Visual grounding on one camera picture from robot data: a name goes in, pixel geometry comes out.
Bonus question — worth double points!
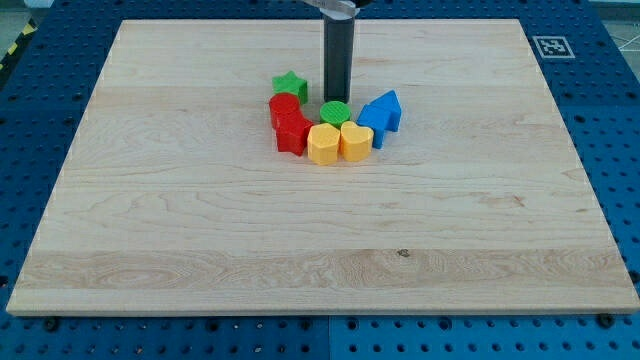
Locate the white fiducial marker tag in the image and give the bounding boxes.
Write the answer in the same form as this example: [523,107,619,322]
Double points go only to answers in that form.
[532,35,575,59]

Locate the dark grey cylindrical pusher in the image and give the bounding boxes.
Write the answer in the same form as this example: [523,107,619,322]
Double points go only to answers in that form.
[323,15,355,103]

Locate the blue cube block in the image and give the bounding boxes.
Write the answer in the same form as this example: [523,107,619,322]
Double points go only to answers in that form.
[357,105,391,149]

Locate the blue triangle block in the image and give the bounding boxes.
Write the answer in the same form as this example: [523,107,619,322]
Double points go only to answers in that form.
[370,90,402,132]

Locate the red cylinder block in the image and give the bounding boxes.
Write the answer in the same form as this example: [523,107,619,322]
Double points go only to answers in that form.
[269,92,300,129]

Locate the green star block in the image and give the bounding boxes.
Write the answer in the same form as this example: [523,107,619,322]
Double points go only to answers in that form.
[272,71,308,105]

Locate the yellow heart block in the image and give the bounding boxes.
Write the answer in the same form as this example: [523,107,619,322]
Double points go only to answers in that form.
[340,121,374,162]

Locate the red star block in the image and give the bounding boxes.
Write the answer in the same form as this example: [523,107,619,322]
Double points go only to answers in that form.
[275,112,313,156]

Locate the yellow hexagon block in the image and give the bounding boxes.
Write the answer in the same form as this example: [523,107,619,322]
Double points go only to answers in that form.
[307,123,340,165]

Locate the yellow black hazard tape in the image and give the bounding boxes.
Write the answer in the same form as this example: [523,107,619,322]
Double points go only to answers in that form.
[1,18,38,71]

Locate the silver clamp bracket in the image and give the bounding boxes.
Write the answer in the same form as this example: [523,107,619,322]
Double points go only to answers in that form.
[302,0,359,19]

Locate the wooden board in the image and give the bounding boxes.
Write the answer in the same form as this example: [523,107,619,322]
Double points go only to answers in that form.
[7,19,639,316]

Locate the green cylinder block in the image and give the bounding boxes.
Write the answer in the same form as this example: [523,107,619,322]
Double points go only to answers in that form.
[319,101,351,129]

